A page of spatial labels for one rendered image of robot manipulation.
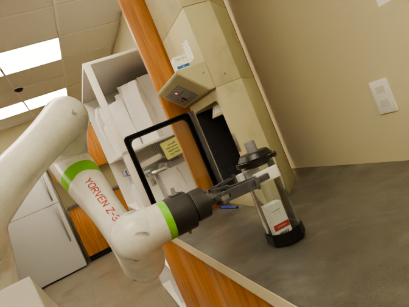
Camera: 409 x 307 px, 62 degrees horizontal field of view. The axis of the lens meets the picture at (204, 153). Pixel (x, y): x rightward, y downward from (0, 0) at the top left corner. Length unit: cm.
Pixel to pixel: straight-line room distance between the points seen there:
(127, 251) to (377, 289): 47
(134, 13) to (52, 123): 84
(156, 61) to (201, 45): 38
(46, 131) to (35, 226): 516
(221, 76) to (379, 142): 61
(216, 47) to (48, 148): 69
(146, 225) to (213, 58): 71
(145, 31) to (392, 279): 135
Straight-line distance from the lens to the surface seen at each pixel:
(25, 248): 611
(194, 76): 122
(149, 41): 162
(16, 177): 83
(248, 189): 79
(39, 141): 91
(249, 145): 87
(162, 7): 147
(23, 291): 66
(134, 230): 75
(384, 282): 67
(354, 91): 136
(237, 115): 124
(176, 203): 78
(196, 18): 130
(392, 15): 121
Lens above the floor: 128
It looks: 3 degrees down
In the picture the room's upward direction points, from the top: 23 degrees counter-clockwise
